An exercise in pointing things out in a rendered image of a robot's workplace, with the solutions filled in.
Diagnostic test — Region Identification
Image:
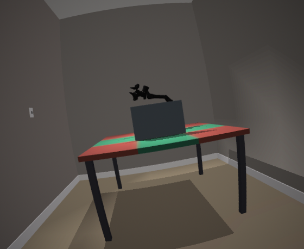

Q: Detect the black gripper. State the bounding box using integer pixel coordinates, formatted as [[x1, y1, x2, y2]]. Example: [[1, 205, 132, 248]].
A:
[[129, 84, 143, 101]]

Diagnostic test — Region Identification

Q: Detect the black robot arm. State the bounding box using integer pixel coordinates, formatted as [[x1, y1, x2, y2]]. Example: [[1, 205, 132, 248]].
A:
[[142, 85, 173, 102]]

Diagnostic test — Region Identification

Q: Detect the dark grey wall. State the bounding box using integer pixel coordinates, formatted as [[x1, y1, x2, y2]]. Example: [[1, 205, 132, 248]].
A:
[[130, 100, 186, 141]]

